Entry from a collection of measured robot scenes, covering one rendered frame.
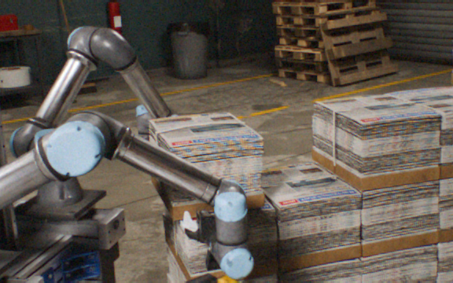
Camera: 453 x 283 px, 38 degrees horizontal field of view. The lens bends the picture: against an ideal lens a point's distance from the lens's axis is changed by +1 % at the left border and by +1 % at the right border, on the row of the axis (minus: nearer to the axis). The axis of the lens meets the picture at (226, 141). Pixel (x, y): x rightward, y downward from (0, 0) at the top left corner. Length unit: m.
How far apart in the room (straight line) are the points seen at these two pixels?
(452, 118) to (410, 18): 7.88
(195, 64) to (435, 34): 3.45
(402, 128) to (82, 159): 1.08
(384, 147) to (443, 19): 7.68
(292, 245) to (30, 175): 0.91
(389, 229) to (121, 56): 1.08
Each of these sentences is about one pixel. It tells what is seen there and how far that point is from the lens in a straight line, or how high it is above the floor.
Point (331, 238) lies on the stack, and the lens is 2.13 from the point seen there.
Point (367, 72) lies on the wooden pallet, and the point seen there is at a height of 0.11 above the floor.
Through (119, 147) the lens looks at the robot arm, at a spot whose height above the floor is 1.14.
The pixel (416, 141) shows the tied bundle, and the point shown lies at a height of 0.97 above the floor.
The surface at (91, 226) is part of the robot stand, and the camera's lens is 2.15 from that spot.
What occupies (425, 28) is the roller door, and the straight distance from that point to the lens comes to 9.92.
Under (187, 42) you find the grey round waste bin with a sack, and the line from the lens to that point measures 8.96.
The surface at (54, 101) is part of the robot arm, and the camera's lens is 2.30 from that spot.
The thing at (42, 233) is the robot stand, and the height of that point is 0.73.
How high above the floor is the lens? 1.56
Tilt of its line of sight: 16 degrees down
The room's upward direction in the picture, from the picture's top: 3 degrees counter-clockwise
